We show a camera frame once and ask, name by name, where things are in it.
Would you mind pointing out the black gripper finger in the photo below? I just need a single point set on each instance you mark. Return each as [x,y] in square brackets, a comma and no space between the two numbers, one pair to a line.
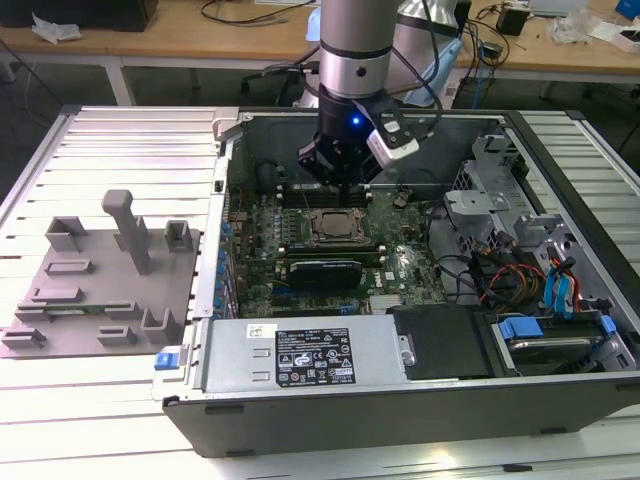
[312,160]
[367,172]

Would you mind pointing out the black RAM slot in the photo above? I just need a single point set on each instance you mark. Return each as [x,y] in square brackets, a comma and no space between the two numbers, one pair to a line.
[330,248]
[325,204]
[335,259]
[325,198]
[287,186]
[325,192]

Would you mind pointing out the wooden desk white legs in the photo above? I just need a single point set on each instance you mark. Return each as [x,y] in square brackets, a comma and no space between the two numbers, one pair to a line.
[150,40]

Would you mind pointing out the green RAM stick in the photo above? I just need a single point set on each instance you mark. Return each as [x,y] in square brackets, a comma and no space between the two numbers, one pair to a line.
[75,313]

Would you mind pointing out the grey plastic parts rack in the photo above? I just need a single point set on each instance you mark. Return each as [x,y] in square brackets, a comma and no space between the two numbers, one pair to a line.
[100,300]

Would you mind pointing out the silver chipset heat sink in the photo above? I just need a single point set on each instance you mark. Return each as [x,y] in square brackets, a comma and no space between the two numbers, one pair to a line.
[385,303]

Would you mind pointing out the black graphics card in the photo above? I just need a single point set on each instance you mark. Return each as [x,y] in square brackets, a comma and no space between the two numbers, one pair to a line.
[325,274]

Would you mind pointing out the black office chair base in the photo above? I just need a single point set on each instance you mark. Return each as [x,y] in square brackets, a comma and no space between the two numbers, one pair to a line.
[246,84]

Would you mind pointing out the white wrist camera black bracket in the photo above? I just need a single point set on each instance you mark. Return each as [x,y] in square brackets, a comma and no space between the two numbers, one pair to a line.
[395,147]

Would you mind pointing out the silver power supply black label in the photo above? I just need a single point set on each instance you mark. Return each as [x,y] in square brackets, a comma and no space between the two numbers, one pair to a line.
[235,360]

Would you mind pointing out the blue box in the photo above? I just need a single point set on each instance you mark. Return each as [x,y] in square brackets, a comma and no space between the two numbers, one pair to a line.
[629,6]

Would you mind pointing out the black monitor box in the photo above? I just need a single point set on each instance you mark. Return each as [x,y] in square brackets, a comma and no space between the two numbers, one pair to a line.
[100,12]

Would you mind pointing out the round coin battery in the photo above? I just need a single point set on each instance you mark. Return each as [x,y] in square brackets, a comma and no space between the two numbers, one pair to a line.
[400,201]

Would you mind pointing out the silver metal disk bay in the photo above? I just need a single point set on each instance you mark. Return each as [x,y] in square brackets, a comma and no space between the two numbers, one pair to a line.
[470,200]

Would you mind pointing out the clear plastic bag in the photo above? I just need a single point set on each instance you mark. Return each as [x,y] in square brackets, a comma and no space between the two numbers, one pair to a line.
[575,25]

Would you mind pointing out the black open PC case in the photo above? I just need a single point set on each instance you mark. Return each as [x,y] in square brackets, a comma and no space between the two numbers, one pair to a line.
[350,425]

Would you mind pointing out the crumpled white paper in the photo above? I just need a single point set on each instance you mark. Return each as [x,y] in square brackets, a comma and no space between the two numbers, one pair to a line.
[55,30]

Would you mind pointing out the grey flat device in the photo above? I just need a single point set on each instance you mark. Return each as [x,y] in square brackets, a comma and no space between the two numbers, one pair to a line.
[557,6]

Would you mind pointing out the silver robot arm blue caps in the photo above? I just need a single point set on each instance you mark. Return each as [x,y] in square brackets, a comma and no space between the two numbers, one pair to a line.
[355,50]

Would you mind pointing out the small black box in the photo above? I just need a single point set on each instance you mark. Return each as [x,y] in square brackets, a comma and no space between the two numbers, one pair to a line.
[511,21]

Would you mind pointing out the hard disk in blue carrier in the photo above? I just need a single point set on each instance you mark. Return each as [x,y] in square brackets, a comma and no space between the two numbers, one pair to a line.
[520,327]

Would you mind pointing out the CPU socket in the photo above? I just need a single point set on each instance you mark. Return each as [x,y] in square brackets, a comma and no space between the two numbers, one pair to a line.
[337,243]

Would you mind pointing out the small white box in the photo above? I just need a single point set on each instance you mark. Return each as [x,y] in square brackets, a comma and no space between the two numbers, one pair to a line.
[627,40]

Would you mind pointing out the green motherboard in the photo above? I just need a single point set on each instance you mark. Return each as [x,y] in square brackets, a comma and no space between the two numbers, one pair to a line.
[260,235]

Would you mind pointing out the black plastic shroud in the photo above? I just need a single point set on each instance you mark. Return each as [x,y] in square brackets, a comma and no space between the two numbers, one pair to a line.
[440,345]

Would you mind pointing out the blue case latch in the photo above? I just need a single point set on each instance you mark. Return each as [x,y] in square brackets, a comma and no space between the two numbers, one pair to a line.
[166,361]

